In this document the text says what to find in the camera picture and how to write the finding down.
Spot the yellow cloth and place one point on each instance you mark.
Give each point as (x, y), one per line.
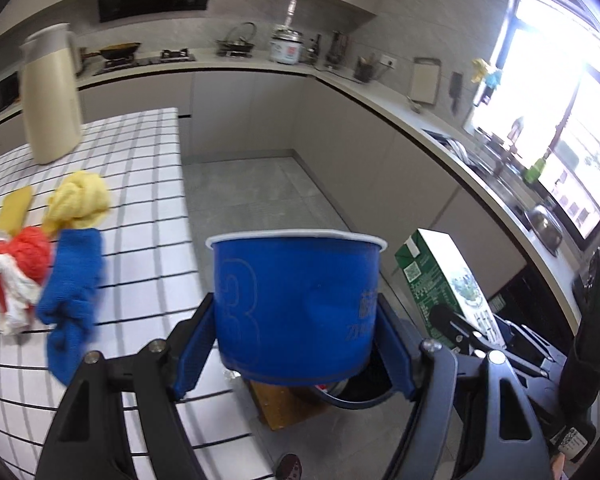
(80, 195)

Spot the red and white cloth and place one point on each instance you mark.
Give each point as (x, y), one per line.
(27, 255)

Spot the dark red shoe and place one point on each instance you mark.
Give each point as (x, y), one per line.
(289, 467)

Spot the green plastic bottle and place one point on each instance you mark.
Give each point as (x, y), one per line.
(534, 171)

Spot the blue cloth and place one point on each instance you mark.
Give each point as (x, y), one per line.
(75, 280)

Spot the dark glass bottle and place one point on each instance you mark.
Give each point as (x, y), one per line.
(316, 52)

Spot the brown wooden stool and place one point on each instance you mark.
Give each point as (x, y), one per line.
(275, 405)

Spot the beige cutting board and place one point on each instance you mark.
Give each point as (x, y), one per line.
(425, 82)

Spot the white checked tablecloth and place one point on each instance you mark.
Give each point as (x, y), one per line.
(145, 170)

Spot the blue rubber glove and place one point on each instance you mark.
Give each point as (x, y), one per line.
(494, 79)

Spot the black plastic bucket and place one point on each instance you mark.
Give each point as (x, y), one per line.
(375, 375)

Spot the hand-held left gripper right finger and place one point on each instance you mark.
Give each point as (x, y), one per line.
(395, 355)

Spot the metal mixing bowl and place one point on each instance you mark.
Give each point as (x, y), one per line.
(545, 225)

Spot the yellow sponge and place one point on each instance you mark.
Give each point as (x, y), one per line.
(15, 210)

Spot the white wall socket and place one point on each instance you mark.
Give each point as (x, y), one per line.
(390, 61)

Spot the yellow rubber glove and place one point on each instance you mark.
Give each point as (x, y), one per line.
(480, 67)

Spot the metal kitchen faucet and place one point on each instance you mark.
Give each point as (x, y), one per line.
(515, 132)

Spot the black wok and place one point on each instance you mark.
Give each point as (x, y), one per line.
(120, 51)

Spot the grey base cabinets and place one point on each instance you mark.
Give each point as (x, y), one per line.
(240, 105)

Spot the white rice cooker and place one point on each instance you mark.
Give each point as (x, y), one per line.
(286, 47)

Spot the black utensil holder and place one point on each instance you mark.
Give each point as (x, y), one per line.
(364, 72)

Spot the black built-in dishwasher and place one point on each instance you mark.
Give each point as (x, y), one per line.
(530, 290)

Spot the steel kitchen sink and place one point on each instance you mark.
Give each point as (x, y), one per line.
(460, 147)

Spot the kitchen window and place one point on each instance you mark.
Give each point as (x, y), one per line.
(555, 85)

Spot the black cleaver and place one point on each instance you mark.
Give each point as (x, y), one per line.
(455, 90)

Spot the green and white milk carton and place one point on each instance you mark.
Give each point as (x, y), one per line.
(440, 270)

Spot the black gas stove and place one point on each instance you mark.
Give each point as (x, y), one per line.
(175, 55)

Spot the cream thermos jug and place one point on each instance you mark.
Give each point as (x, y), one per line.
(50, 110)

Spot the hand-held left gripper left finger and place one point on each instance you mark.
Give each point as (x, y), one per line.
(197, 345)

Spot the metal knife rack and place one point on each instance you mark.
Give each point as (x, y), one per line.
(336, 50)

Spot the blue paper cup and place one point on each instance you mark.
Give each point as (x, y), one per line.
(290, 310)

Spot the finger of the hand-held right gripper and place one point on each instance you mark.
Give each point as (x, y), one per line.
(452, 322)
(530, 347)

